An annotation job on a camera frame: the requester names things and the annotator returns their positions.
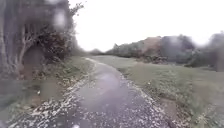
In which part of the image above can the grey asphalt path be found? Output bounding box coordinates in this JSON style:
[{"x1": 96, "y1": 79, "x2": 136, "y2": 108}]
[{"x1": 8, "y1": 57, "x2": 179, "y2": 128}]

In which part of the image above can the row of trees and bushes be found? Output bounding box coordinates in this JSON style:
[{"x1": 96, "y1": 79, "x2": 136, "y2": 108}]
[{"x1": 89, "y1": 32, "x2": 224, "y2": 73}]

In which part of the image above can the grass field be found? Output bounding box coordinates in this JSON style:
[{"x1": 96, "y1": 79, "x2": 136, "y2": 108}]
[{"x1": 89, "y1": 54, "x2": 224, "y2": 128}]

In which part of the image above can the grass verge with fallen leaves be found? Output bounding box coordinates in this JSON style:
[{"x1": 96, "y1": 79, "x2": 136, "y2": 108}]
[{"x1": 0, "y1": 55, "x2": 96, "y2": 128}]

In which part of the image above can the wood of tall trees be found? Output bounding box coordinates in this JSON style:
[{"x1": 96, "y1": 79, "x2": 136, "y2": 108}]
[{"x1": 0, "y1": 0, "x2": 88, "y2": 79}]

